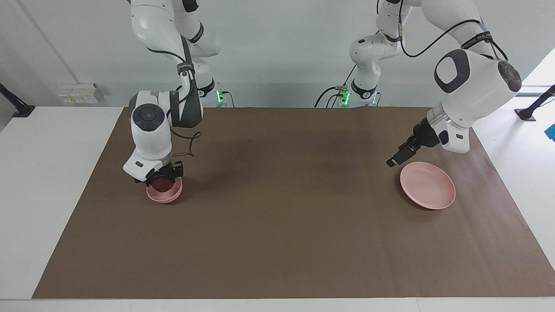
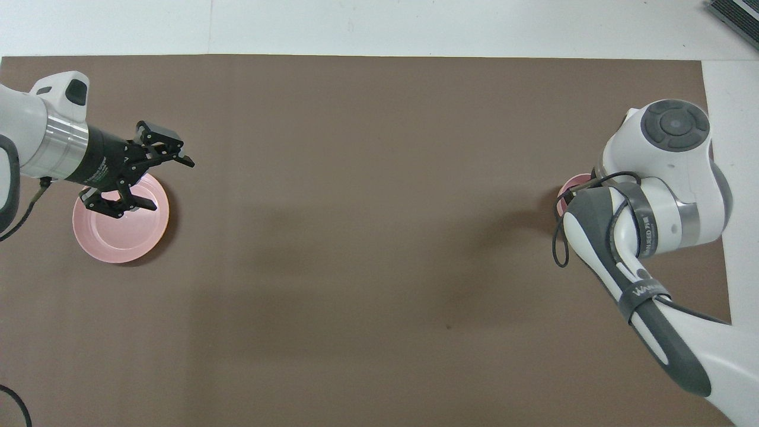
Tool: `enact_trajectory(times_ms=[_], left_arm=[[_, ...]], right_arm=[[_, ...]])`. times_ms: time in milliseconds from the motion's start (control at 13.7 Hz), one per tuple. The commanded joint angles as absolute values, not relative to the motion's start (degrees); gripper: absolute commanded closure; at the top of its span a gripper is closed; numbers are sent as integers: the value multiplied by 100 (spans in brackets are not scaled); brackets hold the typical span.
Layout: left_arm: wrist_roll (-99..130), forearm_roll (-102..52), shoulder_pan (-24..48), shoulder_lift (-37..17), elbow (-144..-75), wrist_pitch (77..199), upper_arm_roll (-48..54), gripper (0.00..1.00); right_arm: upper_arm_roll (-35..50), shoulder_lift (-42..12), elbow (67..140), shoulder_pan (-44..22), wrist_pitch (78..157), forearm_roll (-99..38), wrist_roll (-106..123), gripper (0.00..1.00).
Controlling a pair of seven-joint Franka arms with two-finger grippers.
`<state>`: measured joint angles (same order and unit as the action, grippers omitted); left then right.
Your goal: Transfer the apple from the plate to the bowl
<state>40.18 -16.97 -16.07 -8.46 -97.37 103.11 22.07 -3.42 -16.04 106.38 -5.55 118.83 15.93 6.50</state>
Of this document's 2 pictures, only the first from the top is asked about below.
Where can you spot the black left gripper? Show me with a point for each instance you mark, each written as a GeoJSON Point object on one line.
{"type": "Point", "coordinates": [427, 134]}

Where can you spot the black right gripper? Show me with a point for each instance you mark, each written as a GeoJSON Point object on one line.
{"type": "Point", "coordinates": [162, 172]}

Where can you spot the red apple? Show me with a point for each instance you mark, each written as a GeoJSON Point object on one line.
{"type": "Point", "coordinates": [164, 185]}

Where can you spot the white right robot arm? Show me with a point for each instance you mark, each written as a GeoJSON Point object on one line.
{"type": "Point", "coordinates": [149, 138]}

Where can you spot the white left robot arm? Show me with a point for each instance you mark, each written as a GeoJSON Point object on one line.
{"type": "Point", "coordinates": [472, 91]}

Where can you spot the pink bowl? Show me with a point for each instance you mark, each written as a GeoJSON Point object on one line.
{"type": "Point", "coordinates": [164, 198]}

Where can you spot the pink plate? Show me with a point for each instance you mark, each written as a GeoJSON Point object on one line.
{"type": "Point", "coordinates": [427, 186]}

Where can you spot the black clamp stand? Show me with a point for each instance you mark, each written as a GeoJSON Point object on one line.
{"type": "Point", "coordinates": [24, 110]}
{"type": "Point", "coordinates": [527, 114]}

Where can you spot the brown table mat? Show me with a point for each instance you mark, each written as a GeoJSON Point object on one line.
{"type": "Point", "coordinates": [282, 216]}

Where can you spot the blue object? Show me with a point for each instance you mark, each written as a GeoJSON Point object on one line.
{"type": "Point", "coordinates": [551, 132]}

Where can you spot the white wall socket box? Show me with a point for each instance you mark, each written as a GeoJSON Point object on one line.
{"type": "Point", "coordinates": [78, 94]}

